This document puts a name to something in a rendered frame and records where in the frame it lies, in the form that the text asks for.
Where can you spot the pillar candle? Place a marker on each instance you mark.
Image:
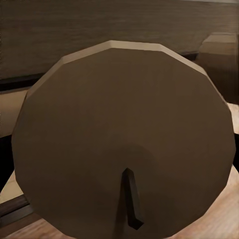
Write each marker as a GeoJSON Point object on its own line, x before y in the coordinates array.
{"type": "Point", "coordinates": [123, 140]}
{"type": "Point", "coordinates": [219, 56]}

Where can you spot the cabinet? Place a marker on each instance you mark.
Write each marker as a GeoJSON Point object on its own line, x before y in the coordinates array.
{"type": "Point", "coordinates": [36, 34]}

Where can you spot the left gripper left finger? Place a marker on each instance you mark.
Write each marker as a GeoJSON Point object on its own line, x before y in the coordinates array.
{"type": "Point", "coordinates": [6, 160]}

